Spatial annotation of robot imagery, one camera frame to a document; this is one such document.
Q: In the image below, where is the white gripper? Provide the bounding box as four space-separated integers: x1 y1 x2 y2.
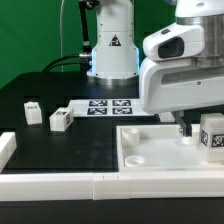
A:
139 58 224 137

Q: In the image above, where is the white square table top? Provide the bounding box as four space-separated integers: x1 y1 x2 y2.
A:
116 124 224 172

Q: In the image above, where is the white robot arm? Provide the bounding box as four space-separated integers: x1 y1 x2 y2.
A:
79 0 224 136

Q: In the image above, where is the white sheet with markers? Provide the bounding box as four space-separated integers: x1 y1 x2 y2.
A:
69 99 147 117

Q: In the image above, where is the white U-shaped obstacle fence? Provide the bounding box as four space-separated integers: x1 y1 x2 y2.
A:
0 132 224 201

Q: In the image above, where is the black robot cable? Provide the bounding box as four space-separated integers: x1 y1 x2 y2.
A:
42 0 101 73

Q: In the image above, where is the grey thin cable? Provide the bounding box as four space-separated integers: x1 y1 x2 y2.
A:
59 0 67 73

